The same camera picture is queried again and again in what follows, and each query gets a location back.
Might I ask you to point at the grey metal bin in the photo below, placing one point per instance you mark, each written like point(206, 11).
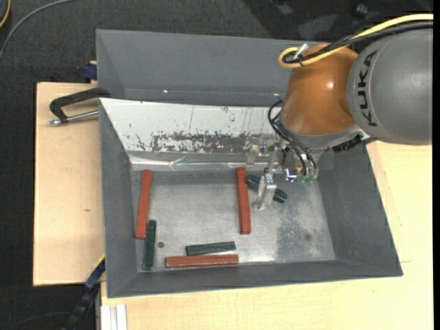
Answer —
point(206, 205)

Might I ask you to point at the dark green flat block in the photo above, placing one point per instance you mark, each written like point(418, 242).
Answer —
point(210, 248)
point(150, 246)
point(280, 195)

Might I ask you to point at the red-brown flat block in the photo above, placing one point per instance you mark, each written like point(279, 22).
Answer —
point(201, 261)
point(242, 201)
point(144, 205)

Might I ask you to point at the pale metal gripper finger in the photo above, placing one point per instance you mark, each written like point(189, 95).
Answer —
point(265, 192)
point(252, 155)

